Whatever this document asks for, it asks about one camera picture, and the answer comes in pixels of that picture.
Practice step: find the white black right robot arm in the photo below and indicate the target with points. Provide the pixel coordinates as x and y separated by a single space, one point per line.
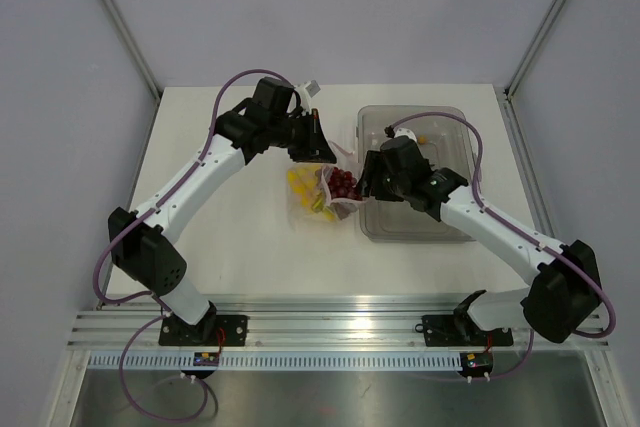
562 280

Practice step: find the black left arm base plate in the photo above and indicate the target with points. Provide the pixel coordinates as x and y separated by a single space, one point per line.
228 330

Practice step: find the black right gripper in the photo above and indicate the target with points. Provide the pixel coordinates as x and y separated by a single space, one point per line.
375 163

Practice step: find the clear red-dotted zip bag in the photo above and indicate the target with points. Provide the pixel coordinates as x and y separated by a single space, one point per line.
343 208

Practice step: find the right aluminium frame post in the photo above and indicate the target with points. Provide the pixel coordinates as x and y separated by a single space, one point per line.
533 49

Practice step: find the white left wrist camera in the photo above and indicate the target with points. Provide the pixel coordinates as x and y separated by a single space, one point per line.
307 91

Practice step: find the right small circuit board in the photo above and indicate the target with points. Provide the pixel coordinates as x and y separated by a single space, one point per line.
477 363

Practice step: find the aluminium mounting rail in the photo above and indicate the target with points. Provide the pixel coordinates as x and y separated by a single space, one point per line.
294 334

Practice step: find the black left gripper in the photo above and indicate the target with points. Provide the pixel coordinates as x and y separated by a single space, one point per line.
315 148

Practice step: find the aluminium frame post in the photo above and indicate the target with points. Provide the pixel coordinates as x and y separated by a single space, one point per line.
533 49
130 45

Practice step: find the small circuit board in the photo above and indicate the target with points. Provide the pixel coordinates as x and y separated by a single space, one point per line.
477 363
206 359

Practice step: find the red grape bunch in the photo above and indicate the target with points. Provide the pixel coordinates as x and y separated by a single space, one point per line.
342 184

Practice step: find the left small circuit board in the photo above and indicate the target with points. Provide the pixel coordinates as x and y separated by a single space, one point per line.
206 359

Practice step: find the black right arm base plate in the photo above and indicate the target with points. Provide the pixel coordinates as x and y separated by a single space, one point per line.
448 331

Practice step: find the left aluminium frame post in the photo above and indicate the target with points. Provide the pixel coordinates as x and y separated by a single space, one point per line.
130 45

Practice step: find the yellow banana bunch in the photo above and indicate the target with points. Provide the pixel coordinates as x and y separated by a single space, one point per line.
305 195

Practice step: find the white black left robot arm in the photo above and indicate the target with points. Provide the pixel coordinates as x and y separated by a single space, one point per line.
142 241

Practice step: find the clear grey plastic bin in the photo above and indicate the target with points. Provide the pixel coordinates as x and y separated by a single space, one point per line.
441 165

